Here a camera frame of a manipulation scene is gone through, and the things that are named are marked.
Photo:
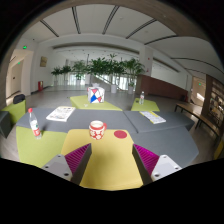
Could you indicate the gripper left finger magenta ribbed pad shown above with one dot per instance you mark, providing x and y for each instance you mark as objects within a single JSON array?
[{"x": 71, "y": 166}]

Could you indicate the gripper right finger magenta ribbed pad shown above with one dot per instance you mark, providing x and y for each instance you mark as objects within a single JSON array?
[{"x": 151, "y": 166}]

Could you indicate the clear water bottle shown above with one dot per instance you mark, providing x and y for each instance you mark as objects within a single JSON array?
[
  {"x": 34, "y": 124},
  {"x": 141, "y": 99}
]

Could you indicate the red round coaster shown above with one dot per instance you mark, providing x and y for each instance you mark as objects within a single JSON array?
[{"x": 120, "y": 134}]

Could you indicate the red and white patterned mug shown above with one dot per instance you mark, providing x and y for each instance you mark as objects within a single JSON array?
[{"x": 97, "y": 129}]

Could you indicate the yellow booklet on grey table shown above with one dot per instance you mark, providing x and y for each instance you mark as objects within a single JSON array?
[{"x": 152, "y": 117}]

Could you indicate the colourful magazine on grey table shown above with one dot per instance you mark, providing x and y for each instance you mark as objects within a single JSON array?
[{"x": 61, "y": 113}]

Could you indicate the long wooden bench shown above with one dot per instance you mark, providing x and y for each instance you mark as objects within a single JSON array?
[{"x": 201, "y": 119}]

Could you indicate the white cube, red blue triangles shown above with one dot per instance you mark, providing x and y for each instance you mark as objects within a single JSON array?
[{"x": 96, "y": 94}]

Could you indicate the black chair at left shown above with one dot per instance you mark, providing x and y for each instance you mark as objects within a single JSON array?
[{"x": 18, "y": 98}]

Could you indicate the wooden bookshelf at right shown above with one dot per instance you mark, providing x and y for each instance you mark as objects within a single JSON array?
[{"x": 213, "y": 106}]

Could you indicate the red fire extinguisher cabinet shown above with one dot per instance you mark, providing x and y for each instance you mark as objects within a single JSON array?
[{"x": 40, "y": 85}]

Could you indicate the row of potted green plants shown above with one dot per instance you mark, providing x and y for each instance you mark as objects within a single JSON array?
[{"x": 101, "y": 66}]

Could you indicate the framed picture on wall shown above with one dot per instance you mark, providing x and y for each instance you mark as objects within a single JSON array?
[{"x": 43, "y": 61}]

